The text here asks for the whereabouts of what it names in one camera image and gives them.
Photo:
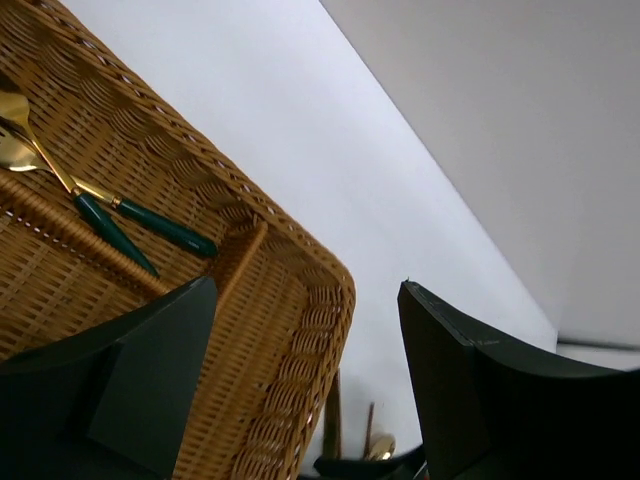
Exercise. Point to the gold fork green handle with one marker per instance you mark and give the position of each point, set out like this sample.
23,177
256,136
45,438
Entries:
18,155
15,111

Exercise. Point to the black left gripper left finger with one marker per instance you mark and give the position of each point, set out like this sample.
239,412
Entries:
111,402

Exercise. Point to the wicker cutlery tray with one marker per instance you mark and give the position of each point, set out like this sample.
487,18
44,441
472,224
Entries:
286,301

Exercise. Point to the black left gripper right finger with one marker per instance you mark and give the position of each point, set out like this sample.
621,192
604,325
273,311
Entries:
491,406

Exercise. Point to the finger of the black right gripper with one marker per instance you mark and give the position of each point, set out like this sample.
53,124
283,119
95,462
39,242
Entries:
405,466

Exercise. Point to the gold spoon green handle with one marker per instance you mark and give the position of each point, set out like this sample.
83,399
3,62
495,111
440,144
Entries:
379,447

